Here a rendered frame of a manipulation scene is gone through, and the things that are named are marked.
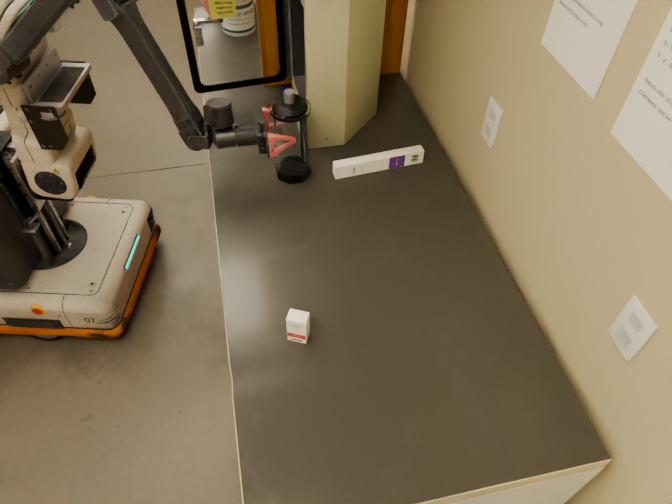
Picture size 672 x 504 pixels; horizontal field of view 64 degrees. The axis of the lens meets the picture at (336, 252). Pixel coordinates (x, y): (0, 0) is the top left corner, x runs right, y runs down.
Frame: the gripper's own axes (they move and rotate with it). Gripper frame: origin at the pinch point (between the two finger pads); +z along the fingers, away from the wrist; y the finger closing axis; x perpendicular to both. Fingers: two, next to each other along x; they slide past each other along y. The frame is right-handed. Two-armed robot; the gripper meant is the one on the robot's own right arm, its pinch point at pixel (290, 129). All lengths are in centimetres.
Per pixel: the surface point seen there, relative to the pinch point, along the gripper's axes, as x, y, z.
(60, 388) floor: 109, -1, -97
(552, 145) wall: -18, -40, 50
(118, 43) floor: 109, 273, -88
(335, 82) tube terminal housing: -6.4, 10.1, 14.5
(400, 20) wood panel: -4, 47, 44
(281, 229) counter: 15.3, -21.6, -6.4
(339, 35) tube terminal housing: -19.8, 10.1, 15.4
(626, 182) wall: -26, -61, 50
